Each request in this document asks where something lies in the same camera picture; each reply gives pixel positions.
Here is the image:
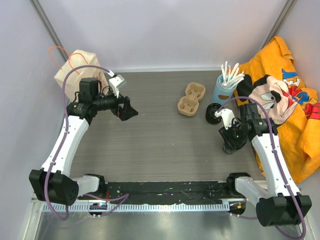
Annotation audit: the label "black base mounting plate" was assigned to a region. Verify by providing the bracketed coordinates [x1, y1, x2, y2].
[93, 181, 244, 205]

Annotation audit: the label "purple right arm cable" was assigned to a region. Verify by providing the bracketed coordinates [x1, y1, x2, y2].
[216, 96, 308, 239]

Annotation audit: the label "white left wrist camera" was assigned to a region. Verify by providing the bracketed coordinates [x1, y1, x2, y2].
[107, 71, 127, 99]

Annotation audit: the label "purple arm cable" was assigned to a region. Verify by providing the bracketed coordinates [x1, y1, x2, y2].
[44, 64, 130, 221]
[216, 96, 308, 239]

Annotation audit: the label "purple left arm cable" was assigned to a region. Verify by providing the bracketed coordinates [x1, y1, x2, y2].
[44, 64, 130, 221]

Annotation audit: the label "aluminium frame rail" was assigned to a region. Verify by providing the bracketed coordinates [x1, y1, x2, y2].
[31, 181, 306, 213]

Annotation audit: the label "cream paper bag orange handles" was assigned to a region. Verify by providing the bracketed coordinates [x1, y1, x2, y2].
[48, 46, 109, 101]

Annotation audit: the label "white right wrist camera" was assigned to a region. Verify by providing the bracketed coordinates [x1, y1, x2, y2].
[214, 109, 235, 130]

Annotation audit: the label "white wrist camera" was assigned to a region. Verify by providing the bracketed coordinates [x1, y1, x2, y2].
[107, 71, 127, 99]
[214, 109, 235, 130]

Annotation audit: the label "light blue straw cup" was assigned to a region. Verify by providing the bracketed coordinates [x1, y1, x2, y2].
[211, 74, 237, 105]

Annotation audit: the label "brown pulp cup carrier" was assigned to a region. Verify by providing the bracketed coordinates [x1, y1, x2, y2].
[177, 82, 206, 117]

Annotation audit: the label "black ribbed cup lid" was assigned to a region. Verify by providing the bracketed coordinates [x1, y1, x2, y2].
[205, 103, 222, 125]

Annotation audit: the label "orange cartoon print cloth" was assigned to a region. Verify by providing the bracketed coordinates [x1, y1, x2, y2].
[234, 36, 320, 184]

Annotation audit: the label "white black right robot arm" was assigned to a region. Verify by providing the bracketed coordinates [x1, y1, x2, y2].
[214, 103, 312, 227]

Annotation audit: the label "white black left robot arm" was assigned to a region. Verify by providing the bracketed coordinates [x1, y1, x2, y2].
[29, 75, 139, 206]

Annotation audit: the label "black coffee cup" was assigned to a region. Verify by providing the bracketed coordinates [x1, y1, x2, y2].
[222, 142, 239, 154]

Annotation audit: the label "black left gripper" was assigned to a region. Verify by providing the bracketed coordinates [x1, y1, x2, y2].
[93, 87, 138, 121]

